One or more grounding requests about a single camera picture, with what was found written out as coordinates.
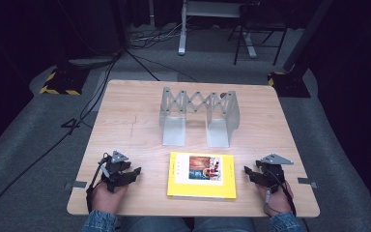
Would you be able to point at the person's left hand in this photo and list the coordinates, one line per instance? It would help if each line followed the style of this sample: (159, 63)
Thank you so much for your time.
(108, 199)

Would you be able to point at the grey slanted stand pole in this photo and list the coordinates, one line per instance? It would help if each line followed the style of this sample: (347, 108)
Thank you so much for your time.
(306, 35)

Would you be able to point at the grey metal expandable book rack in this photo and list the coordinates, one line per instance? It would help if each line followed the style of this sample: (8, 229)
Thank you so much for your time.
(198, 116)

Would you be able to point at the dark cabinet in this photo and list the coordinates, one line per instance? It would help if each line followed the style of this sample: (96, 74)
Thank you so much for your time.
(93, 29)

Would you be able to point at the person's right hand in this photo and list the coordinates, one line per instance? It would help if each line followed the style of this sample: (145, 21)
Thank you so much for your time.
(277, 201)

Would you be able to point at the white desk frame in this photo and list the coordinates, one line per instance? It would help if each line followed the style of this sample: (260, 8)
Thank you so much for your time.
(183, 35)

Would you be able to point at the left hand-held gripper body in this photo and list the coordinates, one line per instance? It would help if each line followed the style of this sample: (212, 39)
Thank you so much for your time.
(112, 170)

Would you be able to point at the person's leg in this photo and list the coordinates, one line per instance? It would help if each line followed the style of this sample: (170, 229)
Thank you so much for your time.
(156, 225)
(225, 225)

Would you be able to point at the striped black stand base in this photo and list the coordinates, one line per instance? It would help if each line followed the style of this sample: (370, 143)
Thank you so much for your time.
(62, 82)
(290, 85)

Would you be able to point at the yellow book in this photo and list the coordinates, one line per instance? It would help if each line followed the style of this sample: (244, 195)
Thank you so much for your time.
(201, 175)

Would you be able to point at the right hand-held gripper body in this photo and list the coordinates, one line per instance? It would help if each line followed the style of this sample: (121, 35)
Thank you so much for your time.
(272, 174)

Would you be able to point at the black metal chair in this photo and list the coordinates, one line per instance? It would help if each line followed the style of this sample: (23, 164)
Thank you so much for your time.
(261, 27)

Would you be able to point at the person's right leg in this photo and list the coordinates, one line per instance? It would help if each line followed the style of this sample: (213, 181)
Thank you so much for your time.
(225, 225)

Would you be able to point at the person's left leg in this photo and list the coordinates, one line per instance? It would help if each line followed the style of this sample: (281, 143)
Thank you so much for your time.
(156, 225)

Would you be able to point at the grey tape strip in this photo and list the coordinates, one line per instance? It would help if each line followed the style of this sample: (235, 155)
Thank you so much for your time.
(77, 185)
(306, 181)

